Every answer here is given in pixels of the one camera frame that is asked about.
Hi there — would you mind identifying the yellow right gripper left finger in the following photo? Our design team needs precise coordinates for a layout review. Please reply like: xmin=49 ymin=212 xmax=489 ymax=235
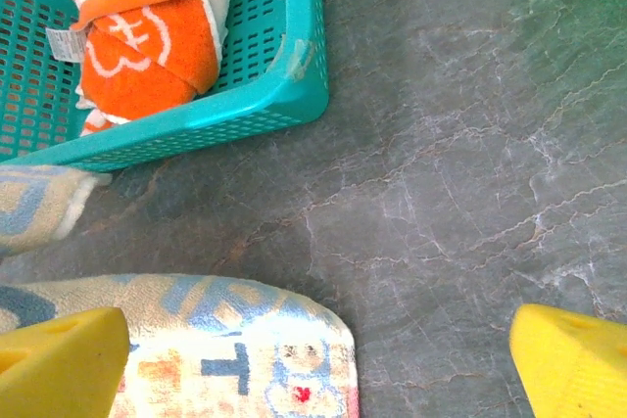
xmin=0 ymin=306 xmax=131 ymax=418

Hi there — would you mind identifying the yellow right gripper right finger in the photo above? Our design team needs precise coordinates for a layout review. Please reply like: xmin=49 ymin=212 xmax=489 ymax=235
xmin=508 ymin=303 xmax=627 ymax=418

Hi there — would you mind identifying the beige towel with blue letters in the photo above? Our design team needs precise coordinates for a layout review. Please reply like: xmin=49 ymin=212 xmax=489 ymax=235
xmin=0 ymin=164 xmax=362 ymax=418

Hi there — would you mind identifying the orange towel with white flowers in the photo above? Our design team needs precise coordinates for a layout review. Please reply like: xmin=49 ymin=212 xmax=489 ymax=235
xmin=71 ymin=0 xmax=232 ymax=138

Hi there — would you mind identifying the teal plastic perforated basket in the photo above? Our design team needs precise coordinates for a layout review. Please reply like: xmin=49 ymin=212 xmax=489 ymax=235
xmin=0 ymin=0 xmax=330 ymax=173

